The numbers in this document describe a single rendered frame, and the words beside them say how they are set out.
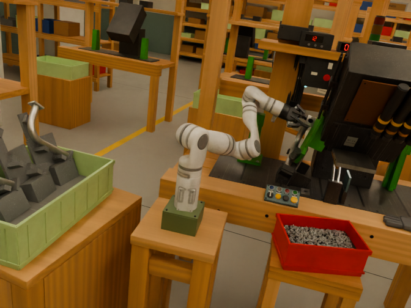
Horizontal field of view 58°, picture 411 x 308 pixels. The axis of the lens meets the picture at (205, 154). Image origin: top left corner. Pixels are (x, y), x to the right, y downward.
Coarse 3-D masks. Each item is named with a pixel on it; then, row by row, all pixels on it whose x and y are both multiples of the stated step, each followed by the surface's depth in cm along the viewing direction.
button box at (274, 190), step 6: (276, 186) 166; (276, 192) 164; (282, 192) 164; (288, 192) 164; (264, 198) 163; (270, 198) 163; (282, 198) 163; (282, 204) 163; (288, 204) 161; (294, 204) 161
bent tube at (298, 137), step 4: (308, 116) 181; (312, 116) 181; (308, 120) 183; (312, 120) 181; (308, 124) 179; (312, 124) 179; (300, 128) 189; (304, 128) 186; (300, 132) 189; (304, 132) 188; (296, 136) 191; (300, 136) 189; (296, 140) 190; (300, 140) 191; (292, 144) 190; (296, 144) 189; (292, 148) 188; (288, 156) 186; (288, 160) 184; (288, 164) 183
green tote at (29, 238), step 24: (0, 168) 156; (96, 168) 172; (72, 192) 140; (96, 192) 159; (48, 216) 129; (72, 216) 144; (0, 240) 118; (24, 240) 119; (48, 240) 132; (0, 264) 121; (24, 264) 122
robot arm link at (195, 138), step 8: (192, 128) 131; (200, 128) 130; (184, 136) 131; (192, 136) 129; (200, 136) 129; (208, 136) 133; (184, 144) 132; (192, 144) 129; (200, 144) 131; (208, 144) 136; (192, 152) 130; (200, 152) 132; (184, 160) 134; (192, 160) 132; (200, 160) 134; (184, 168) 134; (192, 168) 134; (200, 168) 136
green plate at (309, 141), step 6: (318, 120) 172; (318, 126) 170; (312, 132) 174; (318, 132) 172; (306, 138) 180; (312, 138) 172; (318, 138) 173; (306, 144) 174; (312, 144) 174; (318, 144) 174; (318, 150) 175
